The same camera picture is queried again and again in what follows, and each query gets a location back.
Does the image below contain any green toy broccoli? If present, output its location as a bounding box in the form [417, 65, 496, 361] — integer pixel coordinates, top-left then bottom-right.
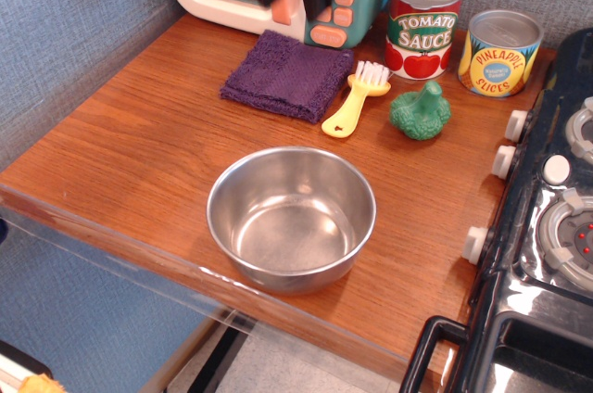
[389, 81, 452, 141]

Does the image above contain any pineapple slices can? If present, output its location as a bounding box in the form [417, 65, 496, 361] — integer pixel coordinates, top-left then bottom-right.
[458, 9, 544, 97]

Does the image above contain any black toy stove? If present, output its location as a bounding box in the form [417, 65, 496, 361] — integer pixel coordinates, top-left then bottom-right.
[400, 29, 592, 392]

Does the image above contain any steel bowl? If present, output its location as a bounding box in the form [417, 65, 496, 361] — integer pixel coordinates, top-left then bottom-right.
[206, 146, 377, 295]

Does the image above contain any yellow brush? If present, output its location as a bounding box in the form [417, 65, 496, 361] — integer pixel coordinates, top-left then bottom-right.
[322, 60, 391, 138]

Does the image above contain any tomato sauce can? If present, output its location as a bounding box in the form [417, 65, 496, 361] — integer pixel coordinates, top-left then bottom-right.
[385, 0, 461, 81]

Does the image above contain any purple towel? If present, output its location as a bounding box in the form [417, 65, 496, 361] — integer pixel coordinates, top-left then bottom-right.
[220, 31, 354, 124]

